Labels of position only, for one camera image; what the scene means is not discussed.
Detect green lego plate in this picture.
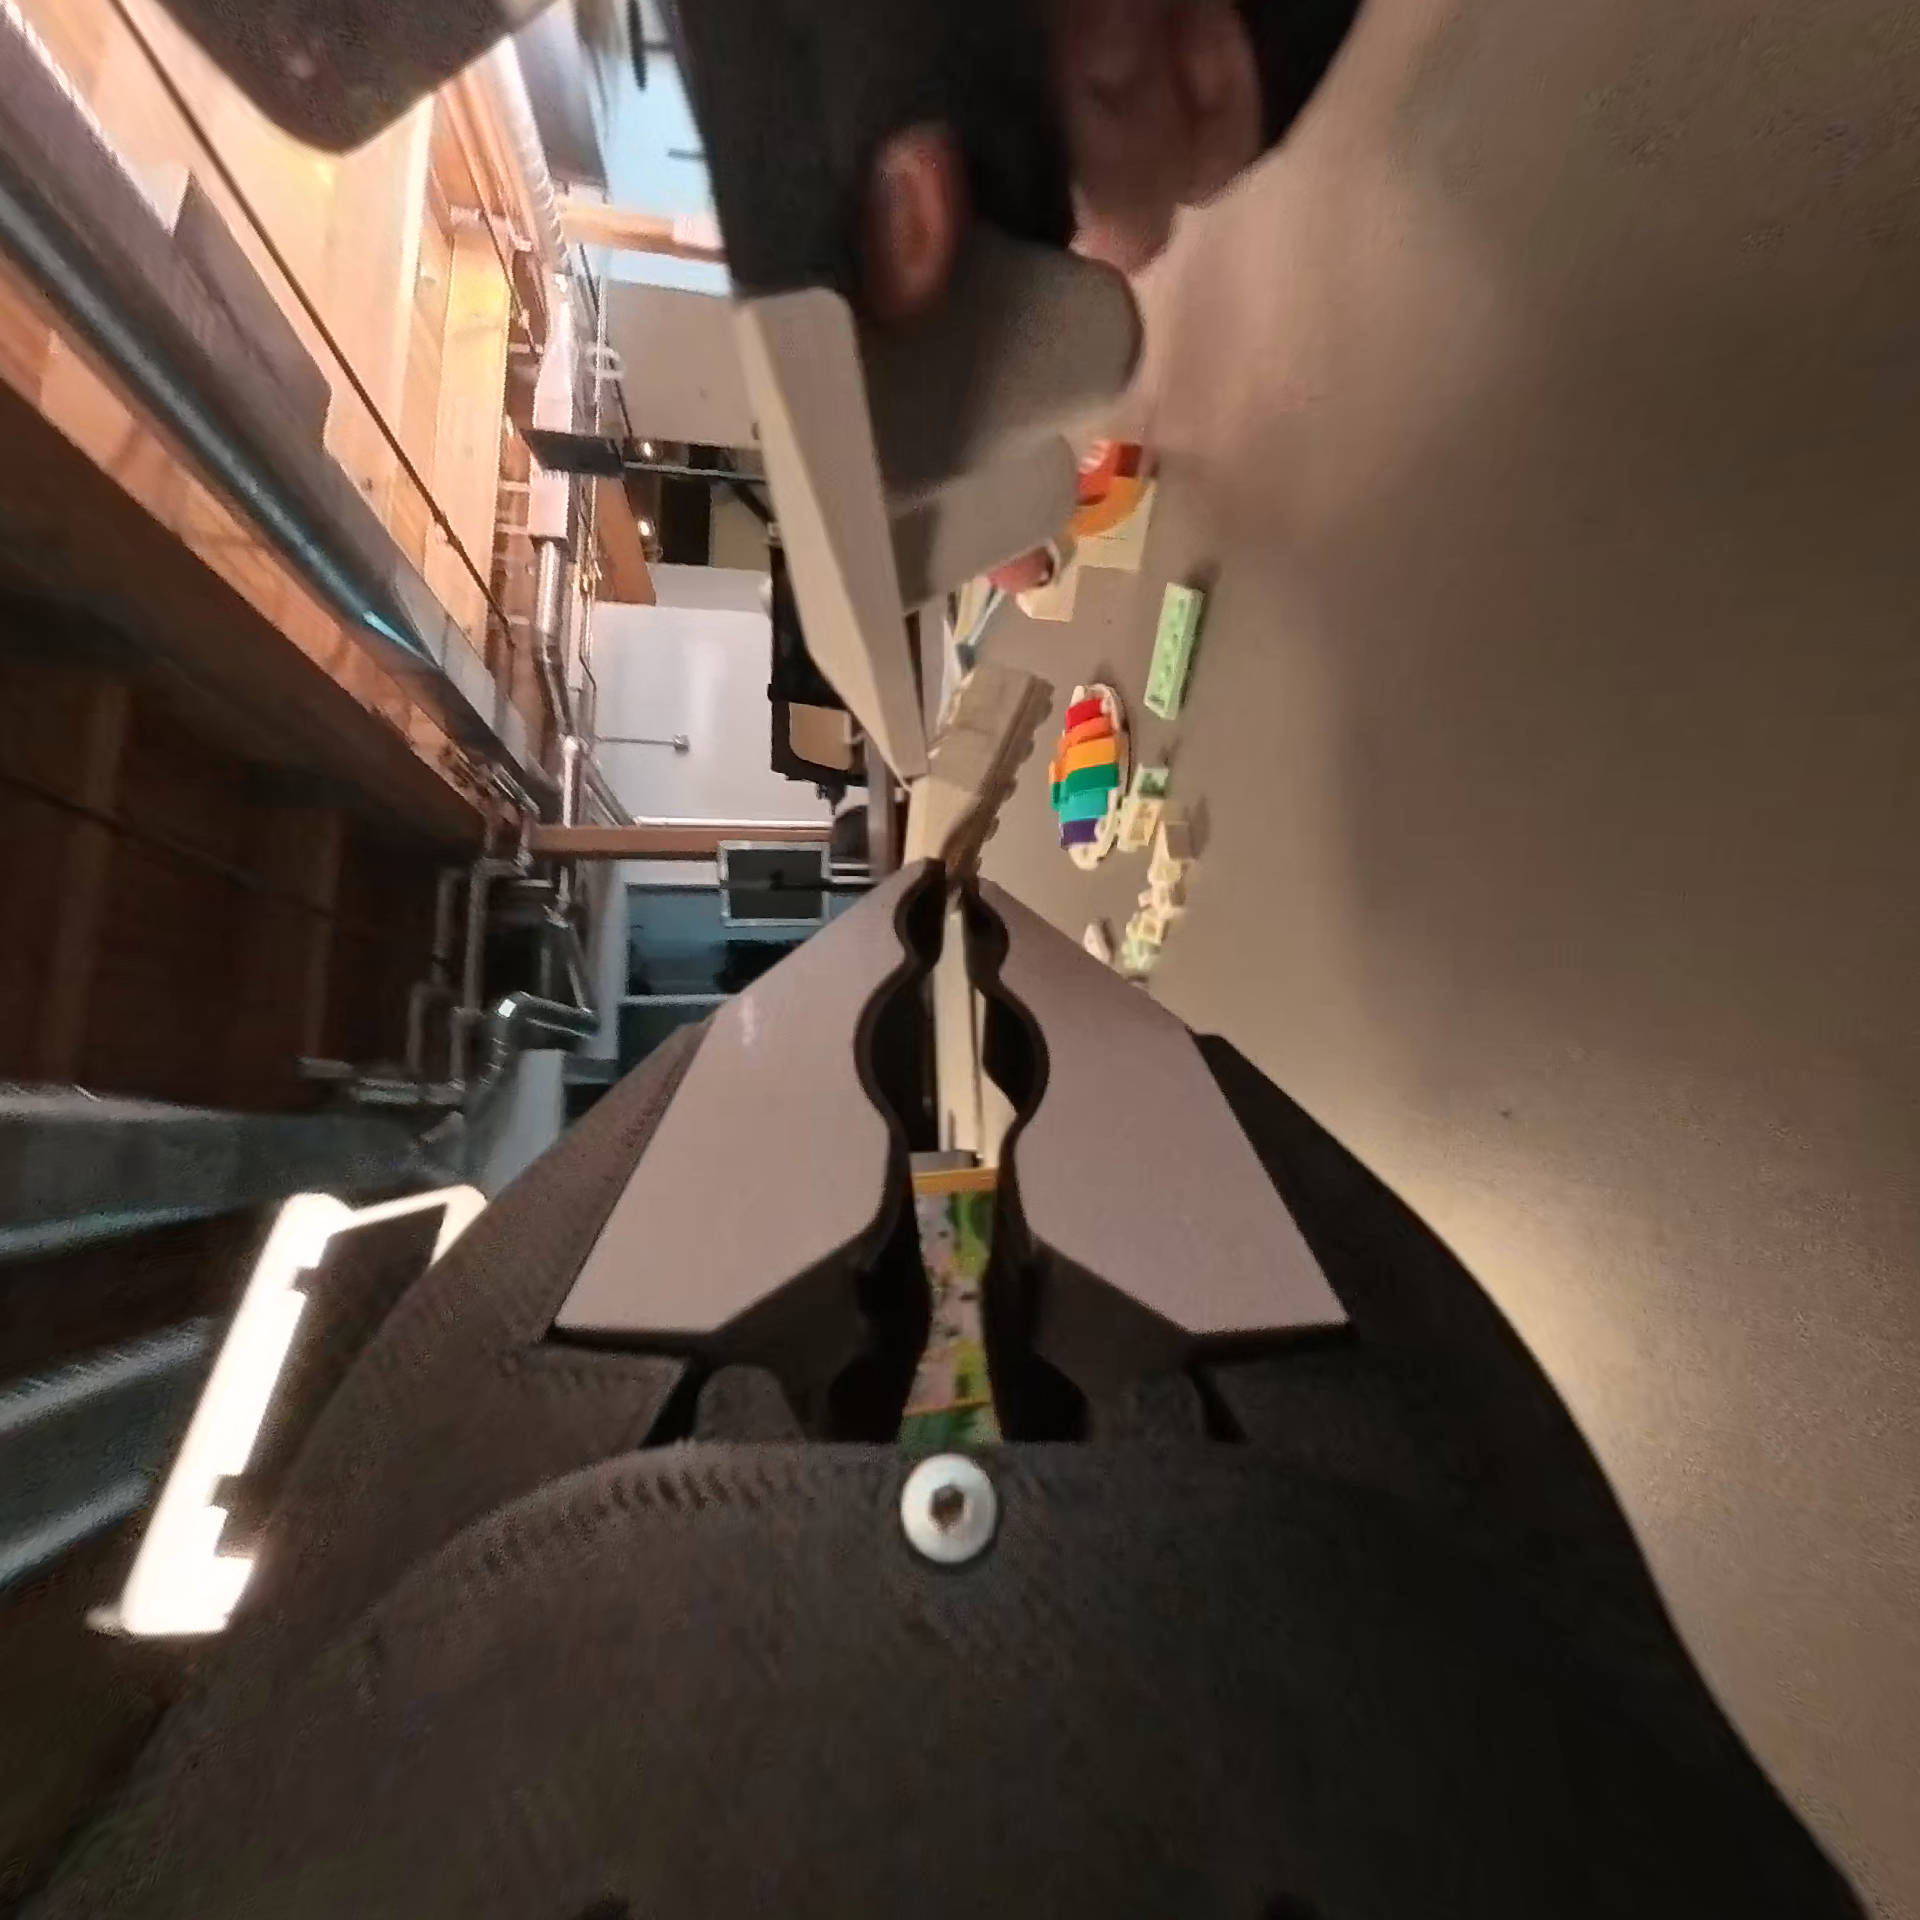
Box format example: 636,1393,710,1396
1142,580,1211,716

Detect person's right hand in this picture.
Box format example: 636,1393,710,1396
872,0,1268,321

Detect cluster of small lego bricks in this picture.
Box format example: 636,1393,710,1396
1084,760,1211,985

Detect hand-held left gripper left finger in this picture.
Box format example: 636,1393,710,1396
555,858,951,1338

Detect lego set box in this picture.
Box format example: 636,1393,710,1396
903,1152,1001,1452

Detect studio light panel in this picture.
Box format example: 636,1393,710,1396
87,1183,492,1641

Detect rainbow lego piece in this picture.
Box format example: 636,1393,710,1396
1047,680,1136,872

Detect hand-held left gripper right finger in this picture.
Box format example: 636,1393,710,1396
961,882,1353,1346

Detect silver duct pipes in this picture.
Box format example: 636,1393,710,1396
423,852,606,1085

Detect red and white lego piece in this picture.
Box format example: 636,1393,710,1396
988,536,1076,625

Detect black rounded object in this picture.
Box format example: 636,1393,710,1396
151,0,560,156

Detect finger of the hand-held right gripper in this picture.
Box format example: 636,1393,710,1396
729,286,936,784
860,229,1147,613

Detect orange red toy piece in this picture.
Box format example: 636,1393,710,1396
1071,433,1162,575

